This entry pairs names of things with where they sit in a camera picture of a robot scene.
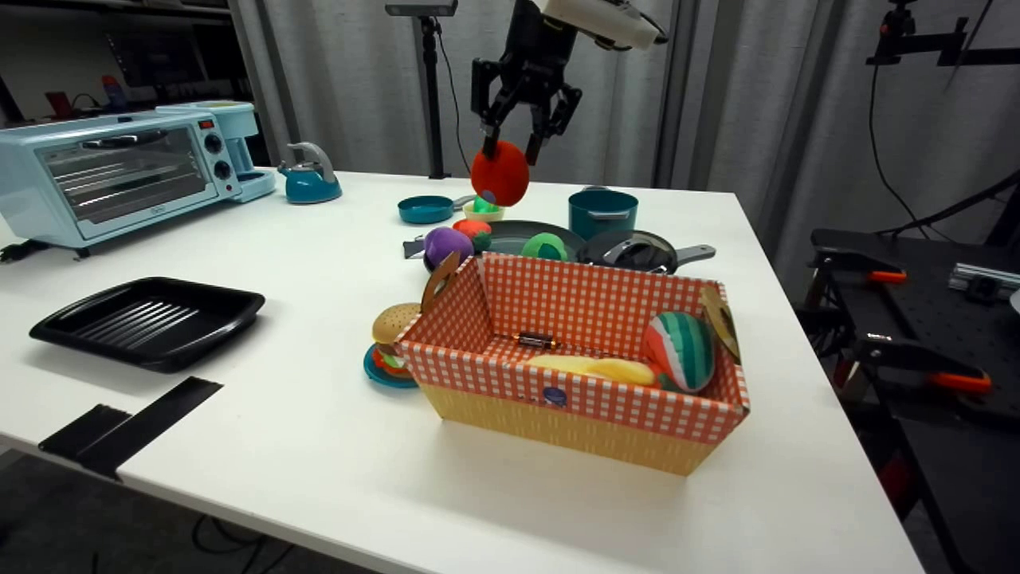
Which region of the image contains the black side cart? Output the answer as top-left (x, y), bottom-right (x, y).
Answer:
top-left (804, 228), bottom-right (1020, 574)

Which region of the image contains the orange checkered cardboard basket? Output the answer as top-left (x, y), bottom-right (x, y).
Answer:
top-left (399, 256), bottom-right (749, 474)

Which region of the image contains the light blue toaster oven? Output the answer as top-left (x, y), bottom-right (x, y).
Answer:
top-left (0, 99), bottom-right (273, 247)

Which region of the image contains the colourful taco plush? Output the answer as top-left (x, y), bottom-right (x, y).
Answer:
top-left (465, 193), bottom-right (502, 221)

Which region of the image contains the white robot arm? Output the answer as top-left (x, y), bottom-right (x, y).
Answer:
top-left (470, 0), bottom-right (666, 161)

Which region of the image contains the yellow banana plush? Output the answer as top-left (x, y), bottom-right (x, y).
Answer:
top-left (522, 353), bottom-right (657, 387)

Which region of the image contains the black toy pot lid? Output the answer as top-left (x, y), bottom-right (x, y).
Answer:
top-left (581, 228), bottom-right (717, 275)

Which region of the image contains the black grill tray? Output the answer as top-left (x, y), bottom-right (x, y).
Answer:
top-left (29, 277), bottom-right (265, 373)

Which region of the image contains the black tape strip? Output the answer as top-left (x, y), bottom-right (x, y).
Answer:
top-left (40, 377), bottom-right (218, 478)

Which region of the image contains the grey curtain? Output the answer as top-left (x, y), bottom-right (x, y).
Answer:
top-left (227, 0), bottom-right (1020, 300)

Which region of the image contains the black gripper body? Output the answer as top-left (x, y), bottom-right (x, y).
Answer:
top-left (470, 0), bottom-right (581, 133)

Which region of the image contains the burger plush on saucer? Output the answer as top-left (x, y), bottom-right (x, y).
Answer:
top-left (364, 302), bottom-right (419, 388)

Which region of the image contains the watermelon slice plush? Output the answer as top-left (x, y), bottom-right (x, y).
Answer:
top-left (642, 312), bottom-right (712, 391)

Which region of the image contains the dark grey plate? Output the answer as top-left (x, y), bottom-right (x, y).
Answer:
top-left (489, 221), bottom-right (582, 260)

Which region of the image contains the teal toy pot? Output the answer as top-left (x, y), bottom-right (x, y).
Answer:
top-left (567, 189), bottom-right (638, 240)

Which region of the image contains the black tripod pole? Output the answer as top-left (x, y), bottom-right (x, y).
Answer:
top-left (383, 0), bottom-right (460, 177)

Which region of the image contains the red round plush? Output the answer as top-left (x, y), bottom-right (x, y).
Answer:
top-left (470, 141), bottom-right (528, 208)

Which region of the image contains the teal toy frying pan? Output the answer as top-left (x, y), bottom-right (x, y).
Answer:
top-left (399, 193), bottom-right (467, 225)

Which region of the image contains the purple plush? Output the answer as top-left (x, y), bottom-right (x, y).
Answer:
top-left (423, 225), bottom-right (473, 266)

